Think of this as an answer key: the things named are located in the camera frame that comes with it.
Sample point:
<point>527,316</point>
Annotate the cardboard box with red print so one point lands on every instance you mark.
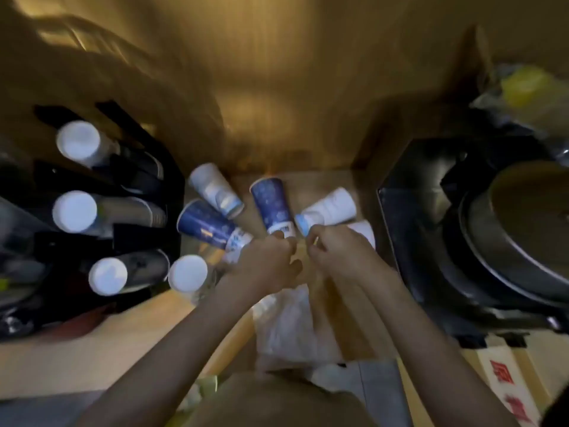
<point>506,382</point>

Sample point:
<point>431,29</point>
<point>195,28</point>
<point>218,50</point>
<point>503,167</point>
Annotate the round metal plate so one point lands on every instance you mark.
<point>524,217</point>

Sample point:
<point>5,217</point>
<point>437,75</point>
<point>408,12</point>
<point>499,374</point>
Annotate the person's right fingers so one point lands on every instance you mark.
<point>316,242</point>

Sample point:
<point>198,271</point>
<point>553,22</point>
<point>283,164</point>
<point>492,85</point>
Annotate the grey cloth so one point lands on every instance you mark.
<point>378,389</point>

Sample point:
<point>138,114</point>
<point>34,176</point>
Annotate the clear bag with yellow contents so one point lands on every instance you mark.
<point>529,91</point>

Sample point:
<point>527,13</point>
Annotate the person's left hand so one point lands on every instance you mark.
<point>264,264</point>

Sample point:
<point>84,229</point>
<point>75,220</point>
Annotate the white plastic bag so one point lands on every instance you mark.
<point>289,326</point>

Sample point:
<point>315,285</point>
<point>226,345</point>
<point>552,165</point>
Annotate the person's tan shirt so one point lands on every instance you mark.
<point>275,402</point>

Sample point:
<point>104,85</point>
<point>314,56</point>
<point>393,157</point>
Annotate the black cup dispenser rack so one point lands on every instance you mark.
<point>146,182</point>

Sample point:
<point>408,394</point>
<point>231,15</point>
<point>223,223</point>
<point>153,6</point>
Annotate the person's right hand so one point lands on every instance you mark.
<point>344,255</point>

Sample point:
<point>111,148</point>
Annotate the white paper cup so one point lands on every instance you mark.
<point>365,230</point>
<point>331,208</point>
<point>213,186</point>

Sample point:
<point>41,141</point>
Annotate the black cup sealing machine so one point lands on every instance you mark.
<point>413,226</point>

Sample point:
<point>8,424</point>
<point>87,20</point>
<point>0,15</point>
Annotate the person's left forearm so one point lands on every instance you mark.
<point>178,351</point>

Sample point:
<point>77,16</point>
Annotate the person's left thumb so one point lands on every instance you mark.
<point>295,267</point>

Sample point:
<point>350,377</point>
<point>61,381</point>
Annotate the dark blue paper cup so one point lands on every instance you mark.
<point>206,223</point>
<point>272,204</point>

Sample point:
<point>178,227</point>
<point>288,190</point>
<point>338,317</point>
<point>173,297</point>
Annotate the stack of paper cups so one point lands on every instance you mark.
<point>80,142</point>
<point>75,212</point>
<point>109,275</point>

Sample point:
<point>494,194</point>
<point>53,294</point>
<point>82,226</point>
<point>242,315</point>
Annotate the person's right forearm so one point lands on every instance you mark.
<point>422,346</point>

